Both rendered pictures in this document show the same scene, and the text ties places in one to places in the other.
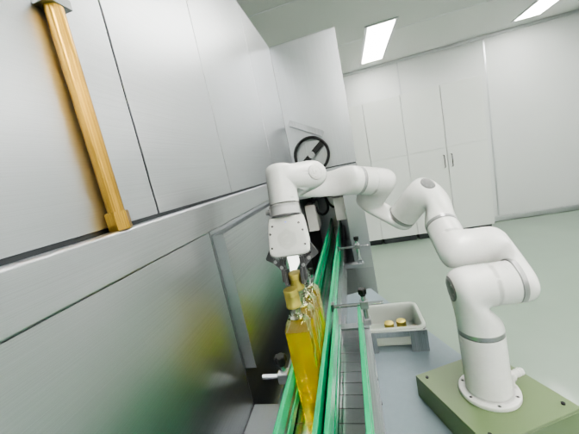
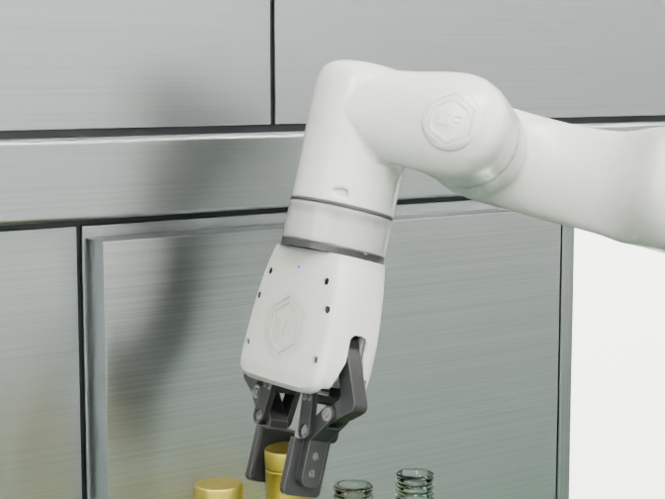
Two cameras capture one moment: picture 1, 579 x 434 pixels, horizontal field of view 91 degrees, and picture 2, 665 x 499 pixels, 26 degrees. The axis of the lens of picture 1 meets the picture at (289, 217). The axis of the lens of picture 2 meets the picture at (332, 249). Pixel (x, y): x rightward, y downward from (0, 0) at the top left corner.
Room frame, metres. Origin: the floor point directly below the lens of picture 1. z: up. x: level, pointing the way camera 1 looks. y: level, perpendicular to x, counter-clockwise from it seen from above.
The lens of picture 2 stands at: (-0.06, -0.66, 1.44)
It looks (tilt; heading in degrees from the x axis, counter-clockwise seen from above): 7 degrees down; 41
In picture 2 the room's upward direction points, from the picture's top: straight up
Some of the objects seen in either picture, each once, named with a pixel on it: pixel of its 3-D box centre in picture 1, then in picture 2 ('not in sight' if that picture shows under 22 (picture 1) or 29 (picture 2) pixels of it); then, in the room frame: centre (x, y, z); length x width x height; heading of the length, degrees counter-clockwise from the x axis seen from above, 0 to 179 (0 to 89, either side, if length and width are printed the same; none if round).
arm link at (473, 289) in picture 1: (480, 298); not in sight; (0.60, -0.39, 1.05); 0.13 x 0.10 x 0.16; 79
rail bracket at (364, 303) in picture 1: (357, 306); not in sight; (0.87, -0.16, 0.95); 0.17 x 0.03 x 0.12; 77
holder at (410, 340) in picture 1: (382, 328); not in sight; (0.97, -0.25, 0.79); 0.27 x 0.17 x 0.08; 77
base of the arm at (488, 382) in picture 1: (489, 359); not in sight; (0.60, -0.40, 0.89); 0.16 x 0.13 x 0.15; 105
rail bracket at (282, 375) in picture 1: (277, 381); not in sight; (0.62, 0.11, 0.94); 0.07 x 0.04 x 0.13; 77
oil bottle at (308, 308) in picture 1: (308, 341); not in sight; (0.68, 0.02, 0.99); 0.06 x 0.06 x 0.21; 77
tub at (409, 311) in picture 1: (389, 325); not in sight; (0.96, -0.28, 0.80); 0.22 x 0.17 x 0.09; 77
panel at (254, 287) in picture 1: (278, 246); (532, 388); (1.07, 0.06, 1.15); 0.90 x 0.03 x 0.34; 167
